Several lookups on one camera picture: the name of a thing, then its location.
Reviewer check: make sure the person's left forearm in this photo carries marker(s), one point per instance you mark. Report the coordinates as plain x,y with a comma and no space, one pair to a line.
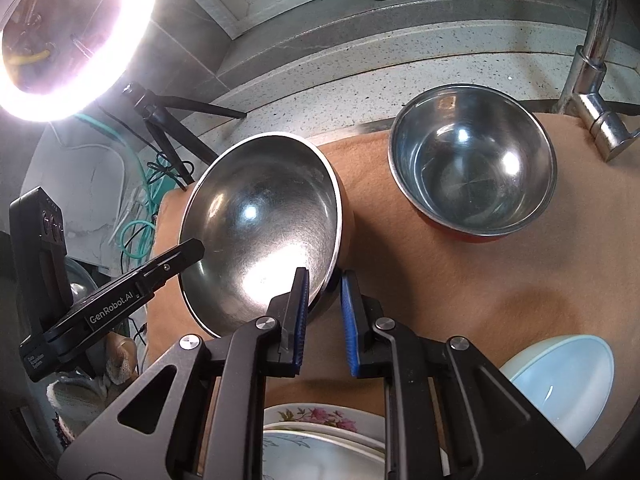
120,360

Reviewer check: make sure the large steel bowl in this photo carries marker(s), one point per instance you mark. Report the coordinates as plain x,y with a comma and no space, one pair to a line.
260,220

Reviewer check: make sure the red steel bowl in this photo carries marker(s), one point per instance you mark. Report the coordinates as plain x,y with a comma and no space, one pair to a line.
470,170

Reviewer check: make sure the steel pot lid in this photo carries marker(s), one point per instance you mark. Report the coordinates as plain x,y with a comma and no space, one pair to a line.
80,285

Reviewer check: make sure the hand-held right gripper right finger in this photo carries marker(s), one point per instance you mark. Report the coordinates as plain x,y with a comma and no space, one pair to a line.
350,330

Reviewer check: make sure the black tripod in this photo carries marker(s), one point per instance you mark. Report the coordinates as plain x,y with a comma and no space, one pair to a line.
165,125

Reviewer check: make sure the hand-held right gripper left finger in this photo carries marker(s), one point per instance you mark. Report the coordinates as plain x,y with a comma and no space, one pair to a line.
300,320

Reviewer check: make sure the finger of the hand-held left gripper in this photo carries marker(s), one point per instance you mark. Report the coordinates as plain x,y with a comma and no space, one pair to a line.
175,260

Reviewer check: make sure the chrome faucet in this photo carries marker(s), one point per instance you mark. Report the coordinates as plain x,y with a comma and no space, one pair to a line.
595,85

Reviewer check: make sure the tan towel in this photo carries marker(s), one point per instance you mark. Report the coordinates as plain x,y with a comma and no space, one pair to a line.
450,300

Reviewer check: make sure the pink floral white plate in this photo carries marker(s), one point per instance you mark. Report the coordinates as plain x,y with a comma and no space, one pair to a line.
325,417

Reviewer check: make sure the leaf print white plate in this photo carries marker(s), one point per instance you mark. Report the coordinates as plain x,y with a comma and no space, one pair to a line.
325,460

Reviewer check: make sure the white ceramic bowl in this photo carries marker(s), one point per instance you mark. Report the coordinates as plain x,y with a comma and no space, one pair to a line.
565,385

